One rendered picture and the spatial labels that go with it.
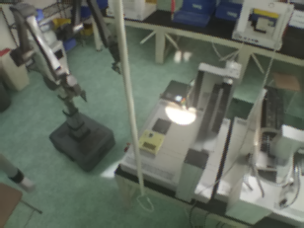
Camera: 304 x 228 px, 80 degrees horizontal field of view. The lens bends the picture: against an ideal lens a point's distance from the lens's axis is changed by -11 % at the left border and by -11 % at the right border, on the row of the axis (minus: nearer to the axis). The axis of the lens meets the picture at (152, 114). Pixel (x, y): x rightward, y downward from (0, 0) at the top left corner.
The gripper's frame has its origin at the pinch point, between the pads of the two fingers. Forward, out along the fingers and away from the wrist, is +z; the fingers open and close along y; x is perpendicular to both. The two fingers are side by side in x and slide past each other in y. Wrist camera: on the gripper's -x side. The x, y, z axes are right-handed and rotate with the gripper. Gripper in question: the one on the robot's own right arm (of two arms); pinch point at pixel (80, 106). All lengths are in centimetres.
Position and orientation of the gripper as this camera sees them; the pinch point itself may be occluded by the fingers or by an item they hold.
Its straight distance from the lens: 135.3
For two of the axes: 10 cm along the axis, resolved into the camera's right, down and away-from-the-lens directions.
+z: 4.2, 7.9, 4.4
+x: -7.3, 0.0, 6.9
